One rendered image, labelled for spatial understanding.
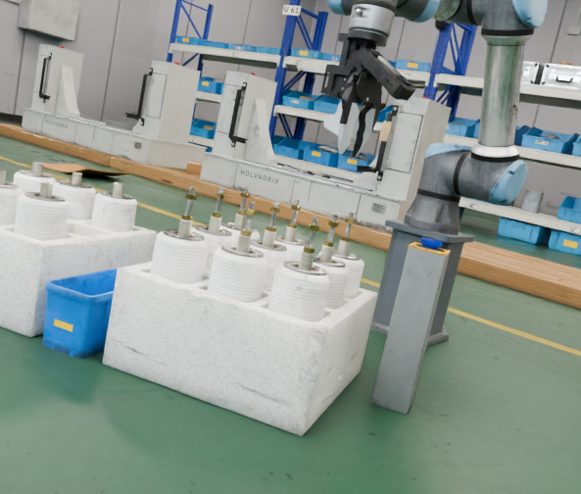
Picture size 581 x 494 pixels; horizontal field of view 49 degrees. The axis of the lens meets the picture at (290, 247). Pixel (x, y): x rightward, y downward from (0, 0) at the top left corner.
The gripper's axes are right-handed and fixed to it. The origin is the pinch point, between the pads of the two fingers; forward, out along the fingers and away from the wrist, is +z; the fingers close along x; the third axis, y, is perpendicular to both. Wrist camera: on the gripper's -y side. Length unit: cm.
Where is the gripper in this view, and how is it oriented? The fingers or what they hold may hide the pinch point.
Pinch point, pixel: (352, 149)
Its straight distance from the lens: 117.1
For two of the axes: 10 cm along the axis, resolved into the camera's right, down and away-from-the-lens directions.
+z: -2.0, 9.7, 1.6
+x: -6.7, -0.1, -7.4
